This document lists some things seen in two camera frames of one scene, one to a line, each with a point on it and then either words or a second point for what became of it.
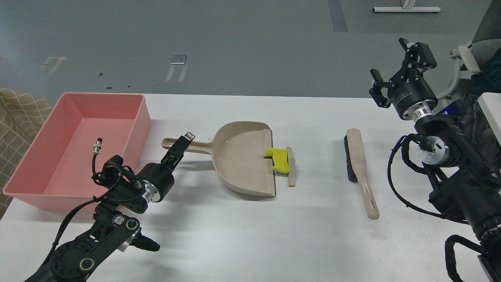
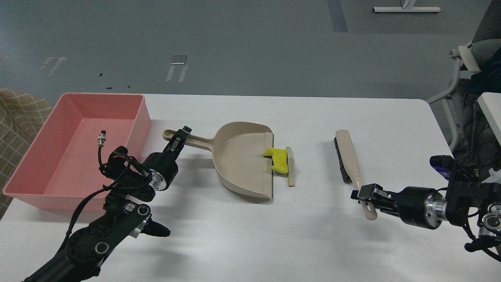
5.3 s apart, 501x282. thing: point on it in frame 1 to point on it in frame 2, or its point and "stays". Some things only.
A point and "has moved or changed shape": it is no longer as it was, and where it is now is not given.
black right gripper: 412,98 to 420,206
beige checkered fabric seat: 22,114 stays
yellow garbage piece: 280,158 stays
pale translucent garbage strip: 291,176 stays
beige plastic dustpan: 237,149 stays
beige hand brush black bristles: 352,151 has moved or changed shape
